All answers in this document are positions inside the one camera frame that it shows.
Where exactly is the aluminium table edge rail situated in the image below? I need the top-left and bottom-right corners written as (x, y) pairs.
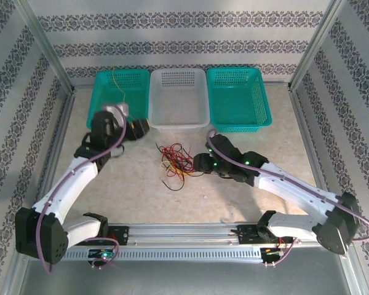
top-left (20, 87), bottom-right (77, 228)
top-left (288, 85), bottom-right (351, 243)

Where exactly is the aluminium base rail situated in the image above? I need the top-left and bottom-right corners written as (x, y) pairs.
top-left (107, 222), bottom-right (300, 246)

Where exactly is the black short cable loop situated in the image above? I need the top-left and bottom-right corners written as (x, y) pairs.
top-left (111, 143), bottom-right (126, 158)

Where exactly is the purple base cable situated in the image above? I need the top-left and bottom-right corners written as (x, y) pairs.
top-left (91, 238), bottom-right (121, 270)
top-left (263, 236), bottom-right (298, 269)

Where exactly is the grey metal panel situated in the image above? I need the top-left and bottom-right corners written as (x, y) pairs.
top-left (6, 259), bottom-right (357, 295)

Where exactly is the white perforated plastic basket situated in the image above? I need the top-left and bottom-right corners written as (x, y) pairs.
top-left (148, 68), bottom-right (210, 133)

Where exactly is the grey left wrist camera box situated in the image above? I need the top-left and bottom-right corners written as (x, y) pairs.
top-left (101, 103), bottom-right (130, 117)

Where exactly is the thin yellow wire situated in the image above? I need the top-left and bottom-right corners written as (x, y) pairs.
top-left (160, 160), bottom-right (191, 173)
top-left (111, 65), bottom-right (127, 105)

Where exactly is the teal perforated plastic basket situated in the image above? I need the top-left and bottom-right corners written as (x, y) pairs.
top-left (206, 67), bottom-right (273, 133)
top-left (86, 69), bottom-right (151, 130)

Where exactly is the aluminium frame post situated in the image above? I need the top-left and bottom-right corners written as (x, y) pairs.
top-left (17, 0), bottom-right (76, 93)
top-left (288, 0), bottom-right (350, 92)

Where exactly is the perforated metal cable duct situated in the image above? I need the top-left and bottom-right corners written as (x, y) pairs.
top-left (64, 246), bottom-right (263, 262)

